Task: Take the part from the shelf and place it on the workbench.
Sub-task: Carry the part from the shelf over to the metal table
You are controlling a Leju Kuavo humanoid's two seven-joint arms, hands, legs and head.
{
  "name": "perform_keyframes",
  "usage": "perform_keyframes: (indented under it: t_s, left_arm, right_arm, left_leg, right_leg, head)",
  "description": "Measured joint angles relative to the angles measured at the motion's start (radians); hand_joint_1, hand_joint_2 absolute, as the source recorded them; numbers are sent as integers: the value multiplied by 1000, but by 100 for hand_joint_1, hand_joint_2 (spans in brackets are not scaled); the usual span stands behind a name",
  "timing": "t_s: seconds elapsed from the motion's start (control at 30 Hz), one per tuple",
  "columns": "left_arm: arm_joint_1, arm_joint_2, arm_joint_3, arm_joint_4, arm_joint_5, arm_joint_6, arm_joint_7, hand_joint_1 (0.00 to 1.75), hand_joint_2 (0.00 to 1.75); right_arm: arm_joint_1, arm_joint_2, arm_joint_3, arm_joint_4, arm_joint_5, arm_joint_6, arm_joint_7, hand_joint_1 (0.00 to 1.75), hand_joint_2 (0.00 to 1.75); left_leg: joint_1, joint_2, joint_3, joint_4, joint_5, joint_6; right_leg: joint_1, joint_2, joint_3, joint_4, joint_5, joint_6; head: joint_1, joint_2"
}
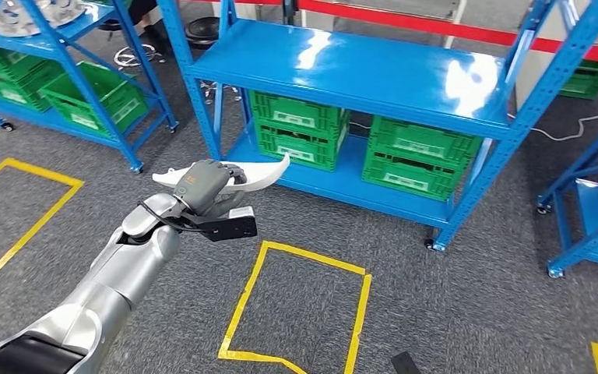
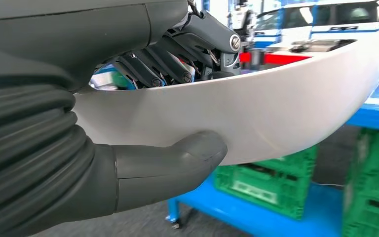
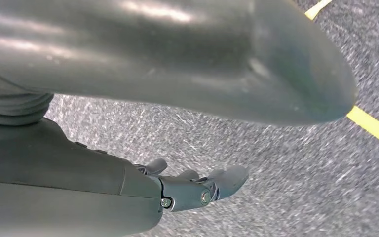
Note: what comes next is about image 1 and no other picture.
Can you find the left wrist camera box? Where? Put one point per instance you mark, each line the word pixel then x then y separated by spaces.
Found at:
pixel 232 227

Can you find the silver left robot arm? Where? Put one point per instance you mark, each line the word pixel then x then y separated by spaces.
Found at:
pixel 118 279

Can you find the person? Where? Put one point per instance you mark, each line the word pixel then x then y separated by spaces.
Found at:
pixel 144 15

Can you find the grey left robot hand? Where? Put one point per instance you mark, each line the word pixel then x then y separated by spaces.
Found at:
pixel 201 186

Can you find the black stanchion post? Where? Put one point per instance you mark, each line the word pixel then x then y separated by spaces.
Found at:
pixel 289 10

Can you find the black round stanchion base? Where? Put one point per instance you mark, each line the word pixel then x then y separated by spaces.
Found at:
pixel 202 32

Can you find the white curved plastic part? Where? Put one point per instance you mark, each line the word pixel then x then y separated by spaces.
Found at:
pixel 265 173

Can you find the red barrier belt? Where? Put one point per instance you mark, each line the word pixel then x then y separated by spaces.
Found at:
pixel 433 26

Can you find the white table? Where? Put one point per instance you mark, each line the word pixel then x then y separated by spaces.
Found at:
pixel 533 82
pixel 454 26

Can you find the chrome chair base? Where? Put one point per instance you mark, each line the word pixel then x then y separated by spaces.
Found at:
pixel 134 57
pixel 221 92

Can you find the blue metal shelf rack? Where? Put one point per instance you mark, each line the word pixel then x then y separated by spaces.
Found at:
pixel 46 116
pixel 355 67
pixel 588 222

